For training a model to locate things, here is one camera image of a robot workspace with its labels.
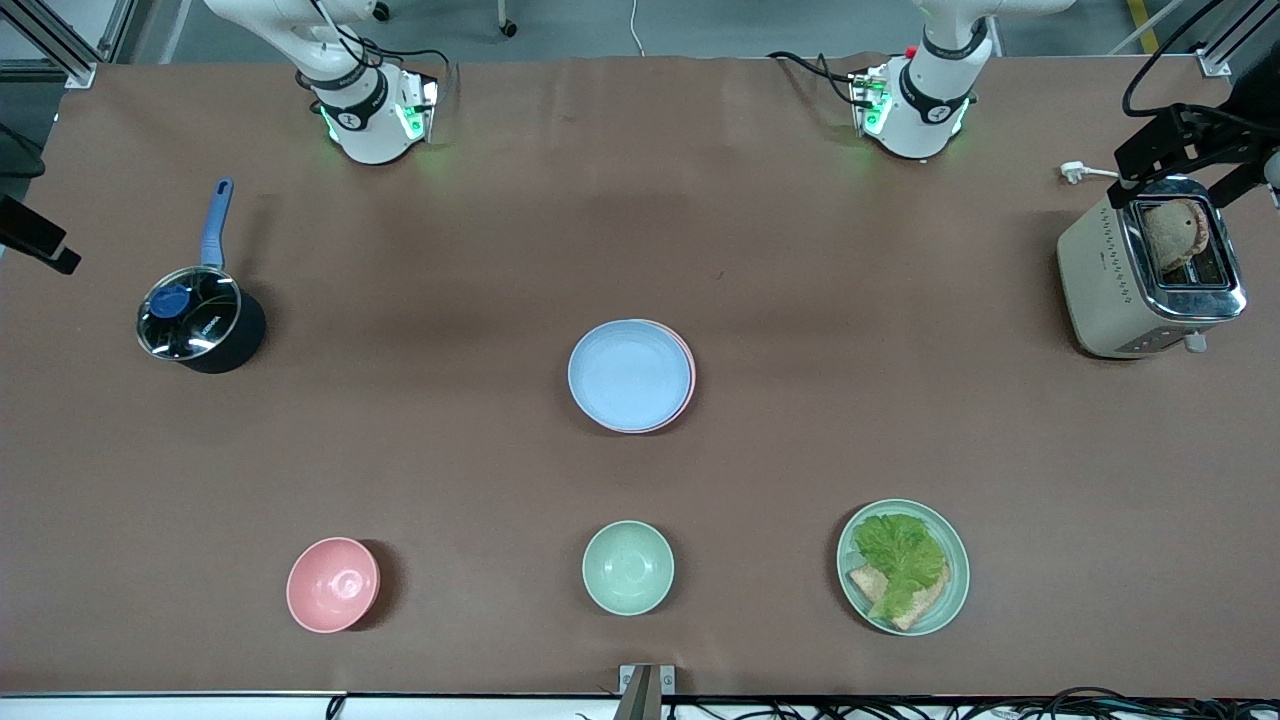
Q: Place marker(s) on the green bowl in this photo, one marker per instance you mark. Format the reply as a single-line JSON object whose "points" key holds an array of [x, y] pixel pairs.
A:
{"points": [[628, 567]]}

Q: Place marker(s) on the white power plug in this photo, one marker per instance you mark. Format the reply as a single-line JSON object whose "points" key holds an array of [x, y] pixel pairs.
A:
{"points": [[1073, 172]]}

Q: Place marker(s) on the black caster wheel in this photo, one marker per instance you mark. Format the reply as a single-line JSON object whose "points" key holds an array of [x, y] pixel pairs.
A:
{"points": [[508, 28]]}

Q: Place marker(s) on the beige chrome toaster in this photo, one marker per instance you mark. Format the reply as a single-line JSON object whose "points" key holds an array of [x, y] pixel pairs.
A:
{"points": [[1100, 290]]}

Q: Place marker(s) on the grey metal table bracket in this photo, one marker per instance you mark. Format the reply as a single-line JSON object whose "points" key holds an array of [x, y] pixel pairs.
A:
{"points": [[640, 690]]}

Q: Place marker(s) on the brown bread slice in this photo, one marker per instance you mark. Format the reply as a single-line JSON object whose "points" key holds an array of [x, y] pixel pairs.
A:
{"points": [[868, 582]]}

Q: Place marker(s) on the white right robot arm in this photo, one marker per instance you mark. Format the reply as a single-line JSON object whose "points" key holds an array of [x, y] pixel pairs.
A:
{"points": [[370, 130]]}

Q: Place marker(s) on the pink bowl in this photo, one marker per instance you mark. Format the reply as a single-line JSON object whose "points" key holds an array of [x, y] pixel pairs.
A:
{"points": [[332, 585]]}

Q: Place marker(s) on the green plate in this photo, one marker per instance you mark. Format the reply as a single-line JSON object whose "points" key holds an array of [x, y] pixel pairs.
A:
{"points": [[958, 575]]}

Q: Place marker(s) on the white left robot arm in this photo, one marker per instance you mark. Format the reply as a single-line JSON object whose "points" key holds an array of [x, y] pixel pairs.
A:
{"points": [[925, 110]]}

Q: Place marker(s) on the brown toast slice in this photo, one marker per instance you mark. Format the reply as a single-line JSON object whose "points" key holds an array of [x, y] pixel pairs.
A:
{"points": [[1170, 235]]}

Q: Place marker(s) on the glass lid with blue knob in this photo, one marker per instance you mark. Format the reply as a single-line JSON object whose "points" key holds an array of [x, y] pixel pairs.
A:
{"points": [[205, 310]]}

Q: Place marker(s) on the pink plate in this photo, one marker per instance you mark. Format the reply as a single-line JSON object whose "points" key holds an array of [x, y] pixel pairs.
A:
{"points": [[691, 385]]}

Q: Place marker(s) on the blue plate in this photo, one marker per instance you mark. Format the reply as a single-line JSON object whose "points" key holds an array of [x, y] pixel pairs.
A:
{"points": [[628, 375]]}

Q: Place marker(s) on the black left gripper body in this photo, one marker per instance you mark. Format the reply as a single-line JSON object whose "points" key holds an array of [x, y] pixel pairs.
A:
{"points": [[1232, 128]]}

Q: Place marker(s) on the green lettuce leaf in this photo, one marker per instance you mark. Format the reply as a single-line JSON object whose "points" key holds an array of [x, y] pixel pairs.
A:
{"points": [[900, 555]]}

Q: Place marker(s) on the aluminium frame profile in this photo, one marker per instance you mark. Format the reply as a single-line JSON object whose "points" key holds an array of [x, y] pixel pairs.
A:
{"points": [[60, 52], [1215, 62]]}

